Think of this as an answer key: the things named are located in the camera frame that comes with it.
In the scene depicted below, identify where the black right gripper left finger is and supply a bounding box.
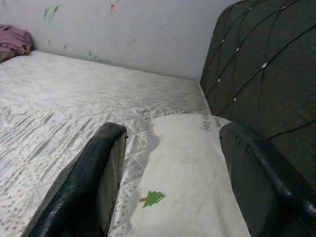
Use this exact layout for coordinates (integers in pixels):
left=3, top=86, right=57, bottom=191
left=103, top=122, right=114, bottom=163
left=22, top=122, right=128, bottom=237

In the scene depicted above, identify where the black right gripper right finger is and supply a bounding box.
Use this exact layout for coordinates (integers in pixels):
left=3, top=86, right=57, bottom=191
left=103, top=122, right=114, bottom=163
left=219, top=122, right=316, bottom=237

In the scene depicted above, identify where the white printed pillow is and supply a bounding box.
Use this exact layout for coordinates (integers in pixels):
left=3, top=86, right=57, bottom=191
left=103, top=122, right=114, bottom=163
left=108, top=114, right=251, bottom=237

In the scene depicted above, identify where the white quilted mattress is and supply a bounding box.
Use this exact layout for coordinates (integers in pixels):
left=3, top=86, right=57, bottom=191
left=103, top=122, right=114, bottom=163
left=0, top=50, right=211, bottom=237

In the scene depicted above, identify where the black tufted studded headboard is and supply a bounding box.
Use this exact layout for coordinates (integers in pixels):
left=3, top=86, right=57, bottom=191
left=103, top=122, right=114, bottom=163
left=199, top=0, right=316, bottom=189

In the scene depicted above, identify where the purple cartoon print blanket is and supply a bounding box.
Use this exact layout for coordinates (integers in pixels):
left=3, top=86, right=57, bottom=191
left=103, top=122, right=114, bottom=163
left=0, top=24, right=34, bottom=64

